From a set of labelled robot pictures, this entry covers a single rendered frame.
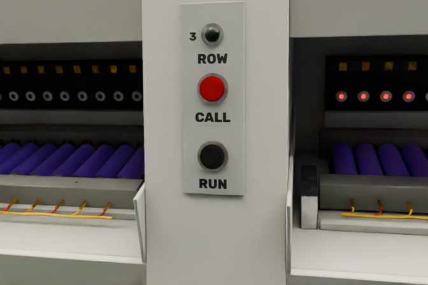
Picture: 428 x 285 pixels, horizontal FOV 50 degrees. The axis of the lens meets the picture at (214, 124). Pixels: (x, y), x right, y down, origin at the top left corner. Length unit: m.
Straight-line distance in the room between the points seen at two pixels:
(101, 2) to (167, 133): 0.10
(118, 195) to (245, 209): 0.12
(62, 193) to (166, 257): 0.12
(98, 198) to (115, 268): 0.07
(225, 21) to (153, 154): 0.10
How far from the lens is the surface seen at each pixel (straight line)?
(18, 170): 0.45
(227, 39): 0.29
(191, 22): 0.30
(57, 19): 0.34
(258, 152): 0.29
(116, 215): 0.38
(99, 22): 0.33
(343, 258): 0.33
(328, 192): 0.37
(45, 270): 0.37
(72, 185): 0.39
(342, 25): 0.30
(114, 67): 0.49
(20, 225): 0.40
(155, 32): 0.30
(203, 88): 0.29
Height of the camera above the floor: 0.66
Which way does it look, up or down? 5 degrees down
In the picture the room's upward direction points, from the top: straight up
